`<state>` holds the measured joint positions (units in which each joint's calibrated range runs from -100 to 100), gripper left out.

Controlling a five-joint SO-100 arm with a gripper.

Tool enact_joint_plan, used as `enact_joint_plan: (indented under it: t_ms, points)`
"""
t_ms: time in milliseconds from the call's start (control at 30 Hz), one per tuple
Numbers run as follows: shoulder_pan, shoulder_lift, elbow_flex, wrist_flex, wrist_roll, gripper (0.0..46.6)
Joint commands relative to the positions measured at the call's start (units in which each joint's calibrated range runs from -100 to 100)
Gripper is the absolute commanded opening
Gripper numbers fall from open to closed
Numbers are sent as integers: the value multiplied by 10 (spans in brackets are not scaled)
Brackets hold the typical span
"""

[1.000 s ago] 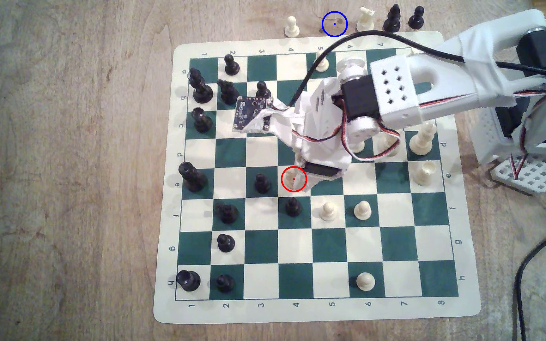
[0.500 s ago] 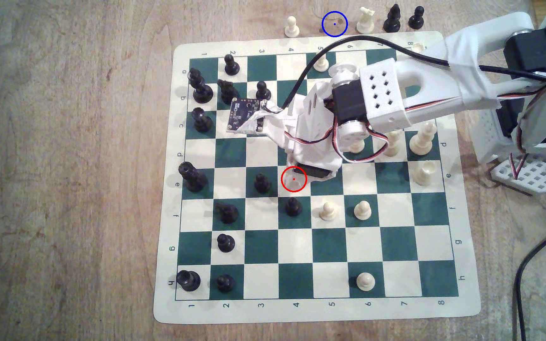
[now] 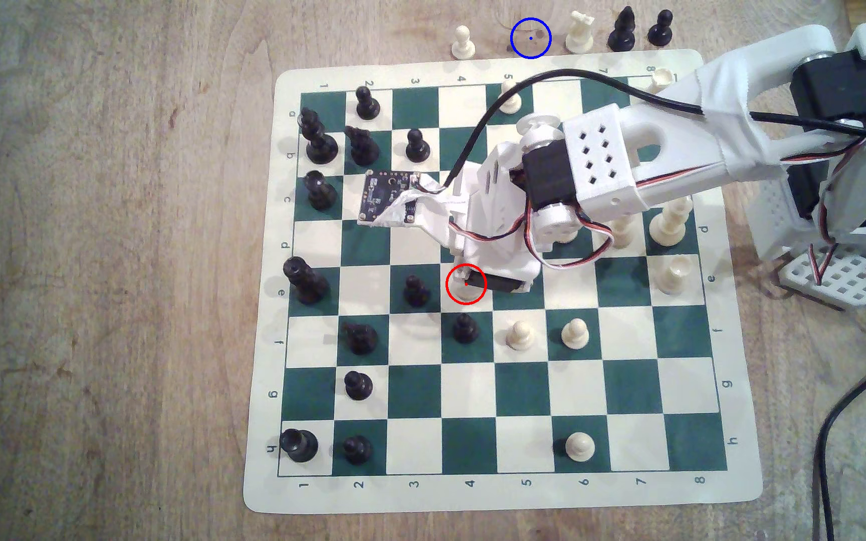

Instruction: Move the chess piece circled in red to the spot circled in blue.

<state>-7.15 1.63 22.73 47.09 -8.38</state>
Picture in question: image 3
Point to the green white chess board mat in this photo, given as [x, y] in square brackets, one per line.
[628, 391]

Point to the black camera circuit board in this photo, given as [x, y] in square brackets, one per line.
[388, 197]

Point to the black bishop chess piece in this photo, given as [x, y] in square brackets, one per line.
[320, 194]
[621, 36]

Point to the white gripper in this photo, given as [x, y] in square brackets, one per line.
[498, 284]

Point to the white rook chess piece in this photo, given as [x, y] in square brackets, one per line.
[673, 278]
[661, 79]

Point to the white queen chess piece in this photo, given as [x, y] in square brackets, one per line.
[622, 237]

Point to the white tape camera mount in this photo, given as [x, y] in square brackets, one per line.
[433, 214]

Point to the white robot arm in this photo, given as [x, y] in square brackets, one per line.
[673, 150]

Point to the black knight chess piece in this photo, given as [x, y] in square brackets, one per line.
[362, 150]
[361, 340]

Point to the black pawn chess piece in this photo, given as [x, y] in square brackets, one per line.
[367, 107]
[465, 330]
[660, 31]
[356, 450]
[418, 149]
[358, 387]
[416, 293]

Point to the white king chess piece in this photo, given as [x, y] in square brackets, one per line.
[668, 229]

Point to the white knight chess piece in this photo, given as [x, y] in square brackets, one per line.
[579, 37]
[465, 292]

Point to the black rook chess piece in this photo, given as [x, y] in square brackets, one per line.
[299, 446]

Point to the white pawn chess piece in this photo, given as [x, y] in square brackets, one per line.
[521, 338]
[575, 336]
[579, 448]
[463, 46]
[509, 105]

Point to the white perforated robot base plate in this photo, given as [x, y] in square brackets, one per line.
[846, 284]

